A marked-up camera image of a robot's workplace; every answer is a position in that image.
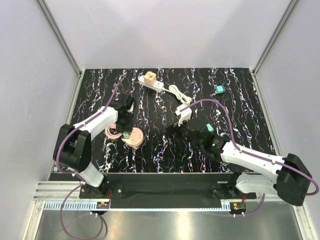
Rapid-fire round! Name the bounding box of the green plug adapter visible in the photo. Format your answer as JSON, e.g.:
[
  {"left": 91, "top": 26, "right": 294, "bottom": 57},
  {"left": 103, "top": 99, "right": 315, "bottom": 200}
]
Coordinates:
[{"left": 122, "top": 131, "right": 131, "bottom": 139}]

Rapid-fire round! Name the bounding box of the pink round power socket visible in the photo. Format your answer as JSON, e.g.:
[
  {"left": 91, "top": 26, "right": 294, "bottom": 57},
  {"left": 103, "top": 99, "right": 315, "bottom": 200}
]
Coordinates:
[{"left": 124, "top": 127, "right": 144, "bottom": 148}]

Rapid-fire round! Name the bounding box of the white power strip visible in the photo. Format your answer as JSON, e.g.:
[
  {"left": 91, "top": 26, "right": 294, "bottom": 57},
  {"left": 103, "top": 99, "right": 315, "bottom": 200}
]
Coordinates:
[{"left": 138, "top": 73, "right": 164, "bottom": 93}]

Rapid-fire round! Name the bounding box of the pink cube plug adapter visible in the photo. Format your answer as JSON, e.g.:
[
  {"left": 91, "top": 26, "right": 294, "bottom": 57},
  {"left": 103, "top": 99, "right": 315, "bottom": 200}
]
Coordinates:
[{"left": 143, "top": 71, "right": 157, "bottom": 86}]

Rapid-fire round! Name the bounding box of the teal plug adapter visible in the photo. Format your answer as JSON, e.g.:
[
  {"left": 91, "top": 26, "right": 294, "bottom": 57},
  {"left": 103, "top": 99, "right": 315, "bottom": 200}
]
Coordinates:
[
  {"left": 215, "top": 85, "right": 226, "bottom": 94},
  {"left": 206, "top": 123, "right": 214, "bottom": 133}
]

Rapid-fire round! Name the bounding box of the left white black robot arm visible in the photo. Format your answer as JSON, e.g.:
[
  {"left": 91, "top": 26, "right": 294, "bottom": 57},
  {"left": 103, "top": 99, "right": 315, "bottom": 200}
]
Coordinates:
[{"left": 53, "top": 93, "right": 135, "bottom": 198}]

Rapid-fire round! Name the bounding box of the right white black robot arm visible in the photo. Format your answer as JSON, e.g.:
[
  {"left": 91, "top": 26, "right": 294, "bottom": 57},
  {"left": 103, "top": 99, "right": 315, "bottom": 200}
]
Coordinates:
[{"left": 166, "top": 119, "right": 312, "bottom": 207}]

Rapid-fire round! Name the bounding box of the black marbled table mat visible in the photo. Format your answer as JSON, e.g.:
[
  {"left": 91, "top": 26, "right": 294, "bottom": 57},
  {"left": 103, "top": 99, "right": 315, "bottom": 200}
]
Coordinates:
[{"left": 70, "top": 67, "right": 277, "bottom": 174}]

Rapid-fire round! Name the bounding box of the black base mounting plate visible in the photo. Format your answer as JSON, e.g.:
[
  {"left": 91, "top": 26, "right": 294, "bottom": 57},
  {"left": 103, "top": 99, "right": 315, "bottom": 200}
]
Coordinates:
[{"left": 79, "top": 173, "right": 257, "bottom": 211}]

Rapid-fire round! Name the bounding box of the pink coiled cable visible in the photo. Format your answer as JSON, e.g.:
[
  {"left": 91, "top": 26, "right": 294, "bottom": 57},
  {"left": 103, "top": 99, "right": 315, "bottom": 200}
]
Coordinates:
[{"left": 104, "top": 123, "right": 125, "bottom": 140}]

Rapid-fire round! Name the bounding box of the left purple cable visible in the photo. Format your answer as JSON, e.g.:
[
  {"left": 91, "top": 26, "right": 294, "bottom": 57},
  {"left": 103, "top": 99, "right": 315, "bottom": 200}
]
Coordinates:
[{"left": 54, "top": 82, "right": 126, "bottom": 238}]

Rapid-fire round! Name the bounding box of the purple cable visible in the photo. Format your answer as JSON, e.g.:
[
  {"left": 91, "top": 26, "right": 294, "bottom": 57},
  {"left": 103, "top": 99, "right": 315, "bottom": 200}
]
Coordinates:
[
  {"left": 179, "top": 98, "right": 320, "bottom": 216},
  {"left": 54, "top": 82, "right": 126, "bottom": 238}
]

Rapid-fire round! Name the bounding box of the white coiled power strip cable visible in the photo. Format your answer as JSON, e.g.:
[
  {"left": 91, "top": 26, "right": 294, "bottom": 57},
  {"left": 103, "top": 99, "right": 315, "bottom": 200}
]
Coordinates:
[{"left": 162, "top": 84, "right": 193, "bottom": 106}]

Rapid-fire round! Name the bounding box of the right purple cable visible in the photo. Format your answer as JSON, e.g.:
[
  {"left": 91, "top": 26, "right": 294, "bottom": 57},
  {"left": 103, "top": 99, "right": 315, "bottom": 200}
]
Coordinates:
[{"left": 179, "top": 98, "right": 320, "bottom": 216}]

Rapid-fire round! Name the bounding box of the white slotted cable duct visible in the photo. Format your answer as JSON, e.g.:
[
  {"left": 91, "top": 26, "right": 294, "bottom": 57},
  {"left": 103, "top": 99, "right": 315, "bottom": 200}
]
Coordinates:
[{"left": 44, "top": 200, "right": 110, "bottom": 211}]

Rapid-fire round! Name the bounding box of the left aluminium frame post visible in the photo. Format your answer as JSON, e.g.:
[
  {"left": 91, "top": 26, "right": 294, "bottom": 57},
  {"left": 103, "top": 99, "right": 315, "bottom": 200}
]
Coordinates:
[{"left": 35, "top": 0, "right": 82, "bottom": 78}]

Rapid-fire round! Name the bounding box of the aluminium frame post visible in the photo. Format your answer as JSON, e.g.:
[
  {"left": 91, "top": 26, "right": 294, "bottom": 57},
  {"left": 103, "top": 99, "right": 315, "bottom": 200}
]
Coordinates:
[
  {"left": 35, "top": 0, "right": 82, "bottom": 78},
  {"left": 252, "top": 0, "right": 300, "bottom": 75}
]

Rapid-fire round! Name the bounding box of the right aluminium frame post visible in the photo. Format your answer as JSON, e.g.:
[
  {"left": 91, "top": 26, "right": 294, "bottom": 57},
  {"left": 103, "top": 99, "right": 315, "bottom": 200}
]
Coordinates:
[{"left": 252, "top": 0, "right": 300, "bottom": 75}]

